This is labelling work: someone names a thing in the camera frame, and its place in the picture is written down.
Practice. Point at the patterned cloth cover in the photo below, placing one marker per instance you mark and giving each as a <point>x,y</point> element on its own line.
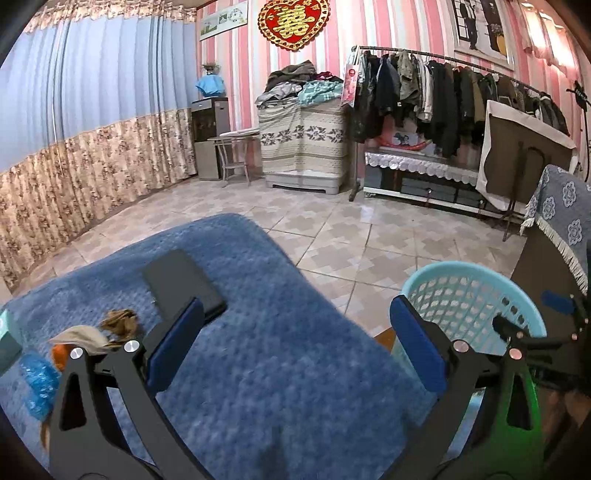
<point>300,138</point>

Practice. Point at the small round folding table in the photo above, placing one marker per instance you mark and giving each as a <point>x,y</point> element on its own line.
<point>240,134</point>

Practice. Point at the pile of clothes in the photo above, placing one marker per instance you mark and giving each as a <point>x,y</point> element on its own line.
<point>295,81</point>

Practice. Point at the black tripod stand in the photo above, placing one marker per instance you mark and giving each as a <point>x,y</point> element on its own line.
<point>579,92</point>

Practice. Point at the teal tissue box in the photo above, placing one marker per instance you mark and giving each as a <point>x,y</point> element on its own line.
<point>8,344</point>

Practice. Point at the white lace cloth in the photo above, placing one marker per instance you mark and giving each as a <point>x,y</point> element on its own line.
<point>415,161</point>

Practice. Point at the pink hanging bag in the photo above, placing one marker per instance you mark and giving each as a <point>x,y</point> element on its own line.
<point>350,85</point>

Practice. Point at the orange plastic bag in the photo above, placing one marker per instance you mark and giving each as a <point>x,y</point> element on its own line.
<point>60,360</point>

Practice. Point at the colourful printed box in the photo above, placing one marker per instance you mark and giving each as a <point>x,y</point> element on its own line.
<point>406,138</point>

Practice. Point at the dark wooden cabinet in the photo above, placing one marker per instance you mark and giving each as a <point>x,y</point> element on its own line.
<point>545,267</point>

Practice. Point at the metal clothes rack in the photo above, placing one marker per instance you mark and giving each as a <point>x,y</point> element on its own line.
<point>415,53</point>

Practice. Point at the red heart wall decoration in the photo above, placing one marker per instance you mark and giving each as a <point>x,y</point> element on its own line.
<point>293,23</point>

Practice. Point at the blue wrapped potted plant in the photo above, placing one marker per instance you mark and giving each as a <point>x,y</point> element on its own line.
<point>211,85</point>

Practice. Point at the pink frilled cloth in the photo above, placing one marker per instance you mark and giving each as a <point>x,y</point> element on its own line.
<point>549,37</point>

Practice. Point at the blue floral fringed cloth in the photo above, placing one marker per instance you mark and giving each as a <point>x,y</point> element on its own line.
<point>558,207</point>

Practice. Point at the grey water dispenser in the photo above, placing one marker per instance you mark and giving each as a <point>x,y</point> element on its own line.
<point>210,138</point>

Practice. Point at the blue plastic bag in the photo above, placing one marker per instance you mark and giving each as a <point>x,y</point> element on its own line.
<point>39,383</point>

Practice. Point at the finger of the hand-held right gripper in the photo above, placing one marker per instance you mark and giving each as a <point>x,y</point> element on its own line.
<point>508,328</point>
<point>556,301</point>

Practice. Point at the low television stand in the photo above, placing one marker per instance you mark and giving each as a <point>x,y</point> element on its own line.
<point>415,189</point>

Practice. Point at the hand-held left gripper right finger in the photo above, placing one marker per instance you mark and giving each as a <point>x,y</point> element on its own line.
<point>418,344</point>

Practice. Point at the brown paper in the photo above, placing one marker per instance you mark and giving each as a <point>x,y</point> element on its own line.
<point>45,436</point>
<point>121,321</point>

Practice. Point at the row of hanging clothes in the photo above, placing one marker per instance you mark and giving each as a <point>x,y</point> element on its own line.
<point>443,101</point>

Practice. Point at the brown phone case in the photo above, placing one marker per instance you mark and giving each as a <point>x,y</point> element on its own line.
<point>81,337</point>

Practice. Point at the person's right forearm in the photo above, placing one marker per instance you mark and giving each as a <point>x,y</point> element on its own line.
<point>568,420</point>

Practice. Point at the landscape wall picture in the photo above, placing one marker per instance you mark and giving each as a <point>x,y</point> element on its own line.
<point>224,19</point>

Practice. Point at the wall poster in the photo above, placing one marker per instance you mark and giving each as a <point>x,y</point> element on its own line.
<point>480,32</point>

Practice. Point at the blue and floral curtain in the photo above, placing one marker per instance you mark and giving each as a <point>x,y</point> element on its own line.
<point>92,92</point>

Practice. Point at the blue knitted blanket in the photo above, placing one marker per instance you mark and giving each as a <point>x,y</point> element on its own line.
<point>277,369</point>

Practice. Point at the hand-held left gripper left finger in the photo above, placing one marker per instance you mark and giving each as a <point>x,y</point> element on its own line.
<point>178,344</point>

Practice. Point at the black tablet case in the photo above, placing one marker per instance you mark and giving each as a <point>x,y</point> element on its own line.
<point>184,281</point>

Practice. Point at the teal plastic laundry basket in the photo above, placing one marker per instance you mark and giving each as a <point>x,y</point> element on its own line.
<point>461,295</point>

